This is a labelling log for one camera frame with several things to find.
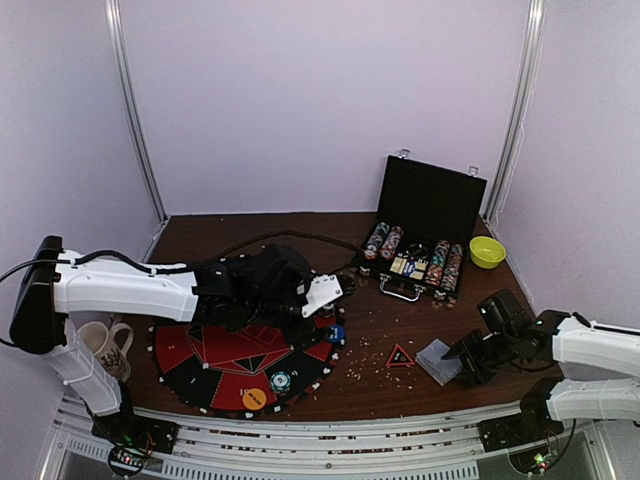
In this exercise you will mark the purple 500 poker chip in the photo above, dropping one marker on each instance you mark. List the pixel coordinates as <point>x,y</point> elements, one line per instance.
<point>327,311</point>

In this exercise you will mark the aluminium frame post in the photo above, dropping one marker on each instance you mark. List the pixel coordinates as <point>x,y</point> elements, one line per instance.
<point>117,37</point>
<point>515,129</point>

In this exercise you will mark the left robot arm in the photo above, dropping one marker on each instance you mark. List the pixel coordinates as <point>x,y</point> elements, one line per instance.
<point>223,291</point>

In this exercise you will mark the red black triangle card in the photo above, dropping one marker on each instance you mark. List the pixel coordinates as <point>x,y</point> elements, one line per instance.
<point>399,358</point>

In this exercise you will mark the black poker chip case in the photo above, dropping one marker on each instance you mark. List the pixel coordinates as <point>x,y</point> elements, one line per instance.
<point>430,203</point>

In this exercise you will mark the grey playing card deck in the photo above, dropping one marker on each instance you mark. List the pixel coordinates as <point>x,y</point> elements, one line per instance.
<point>430,359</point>

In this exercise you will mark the right inner poker chip row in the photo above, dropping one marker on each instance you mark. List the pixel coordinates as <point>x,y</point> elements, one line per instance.
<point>437,263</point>

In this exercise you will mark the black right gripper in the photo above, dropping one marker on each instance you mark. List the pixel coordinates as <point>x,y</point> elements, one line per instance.
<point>470,358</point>

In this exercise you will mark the poker chip row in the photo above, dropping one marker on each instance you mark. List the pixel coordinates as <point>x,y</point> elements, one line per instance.
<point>376,240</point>
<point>437,263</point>
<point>452,267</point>
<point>391,243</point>

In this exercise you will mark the aluminium frame post left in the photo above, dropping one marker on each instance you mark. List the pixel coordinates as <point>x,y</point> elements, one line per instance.
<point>117,37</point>

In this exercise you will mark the right outer poker chip row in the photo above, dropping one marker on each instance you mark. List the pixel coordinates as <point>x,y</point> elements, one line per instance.
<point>452,267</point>

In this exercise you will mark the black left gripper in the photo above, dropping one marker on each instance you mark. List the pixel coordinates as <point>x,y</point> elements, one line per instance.
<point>305,336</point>

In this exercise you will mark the blue texas holdem card box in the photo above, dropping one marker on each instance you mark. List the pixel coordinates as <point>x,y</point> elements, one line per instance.
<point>409,267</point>

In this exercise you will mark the left inner poker chip row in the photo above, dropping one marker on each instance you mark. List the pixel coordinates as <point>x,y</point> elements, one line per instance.
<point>391,243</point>

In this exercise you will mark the white patterned mug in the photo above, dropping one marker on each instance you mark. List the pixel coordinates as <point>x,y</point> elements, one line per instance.
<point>101,341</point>

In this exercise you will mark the blue small blind button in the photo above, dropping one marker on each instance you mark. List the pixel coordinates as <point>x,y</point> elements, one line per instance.
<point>335,334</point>

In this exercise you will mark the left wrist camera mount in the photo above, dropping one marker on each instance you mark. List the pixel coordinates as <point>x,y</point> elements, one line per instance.
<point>326,289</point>

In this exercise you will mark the orange big blind button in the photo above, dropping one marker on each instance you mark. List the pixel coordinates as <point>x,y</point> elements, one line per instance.
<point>254,399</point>

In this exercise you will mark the aluminium frame post right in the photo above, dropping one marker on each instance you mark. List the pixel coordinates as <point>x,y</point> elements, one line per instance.
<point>515,129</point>

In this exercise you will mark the left outer poker chip row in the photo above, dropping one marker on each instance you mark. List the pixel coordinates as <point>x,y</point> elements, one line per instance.
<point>376,240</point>

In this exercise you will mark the yellow-green plastic bowl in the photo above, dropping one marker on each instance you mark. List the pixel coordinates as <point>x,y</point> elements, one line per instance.
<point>486,252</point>

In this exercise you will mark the round red black poker mat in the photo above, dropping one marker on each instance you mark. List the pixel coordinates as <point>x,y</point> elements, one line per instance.
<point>208,367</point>

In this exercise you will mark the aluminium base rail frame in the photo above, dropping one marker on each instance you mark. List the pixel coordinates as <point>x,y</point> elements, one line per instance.
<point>438,446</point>

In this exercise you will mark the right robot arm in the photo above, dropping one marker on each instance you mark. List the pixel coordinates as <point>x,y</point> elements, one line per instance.
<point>554,337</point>

